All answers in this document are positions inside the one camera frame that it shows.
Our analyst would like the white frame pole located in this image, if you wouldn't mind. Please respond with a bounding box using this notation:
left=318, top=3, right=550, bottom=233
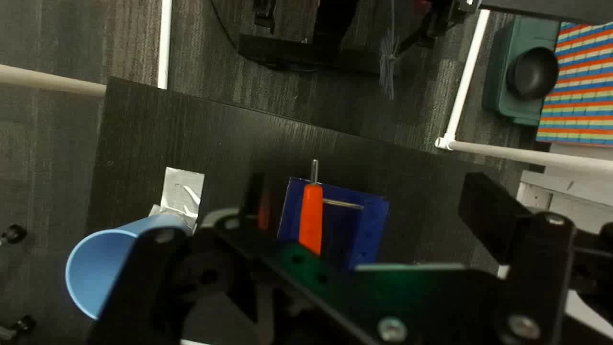
left=0, top=62, right=109, bottom=100
left=155, top=0, right=174, bottom=93
left=435, top=8, right=494, bottom=154
left=435, top=139, right=613, bottom=175

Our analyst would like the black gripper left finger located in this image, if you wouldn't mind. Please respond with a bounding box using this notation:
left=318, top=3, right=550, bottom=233
left=88, top=227, right=195, bottom=345

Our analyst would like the blue block holder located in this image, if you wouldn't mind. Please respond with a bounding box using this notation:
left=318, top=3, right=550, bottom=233
left=276, top=177, right=393, bottom=275

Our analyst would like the colourful striped cloth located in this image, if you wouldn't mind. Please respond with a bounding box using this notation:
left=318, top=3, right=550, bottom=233
left=534, top=20, right=613, bottom=150

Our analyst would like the black bolt knob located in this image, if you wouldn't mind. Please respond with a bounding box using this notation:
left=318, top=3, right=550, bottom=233
left=0, top=223, right=29, bottom=250
left=0, top=315, right=34, bottom=344

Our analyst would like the black stand base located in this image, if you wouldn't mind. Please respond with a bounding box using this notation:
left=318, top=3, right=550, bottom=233
left=238, top=0, right=379, bottom=77

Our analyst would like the green box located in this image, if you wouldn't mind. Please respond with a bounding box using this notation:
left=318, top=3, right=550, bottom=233
left=483, top=14, right=563, bottom=129

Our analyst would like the large light blue cup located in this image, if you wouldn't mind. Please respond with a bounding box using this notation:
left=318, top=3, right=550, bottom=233
left=63, top=214, right=193, bottom=323

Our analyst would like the orange handled tool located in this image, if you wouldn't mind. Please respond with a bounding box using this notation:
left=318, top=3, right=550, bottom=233
left=297, top=158, right=326, bottom=258

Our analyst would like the black bowl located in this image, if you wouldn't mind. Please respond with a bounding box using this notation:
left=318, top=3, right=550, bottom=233
left=506, top=45, right=561, bottom=102

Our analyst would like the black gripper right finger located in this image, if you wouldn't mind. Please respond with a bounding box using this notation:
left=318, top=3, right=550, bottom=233
left=458, top=171, right=579, bottom=345

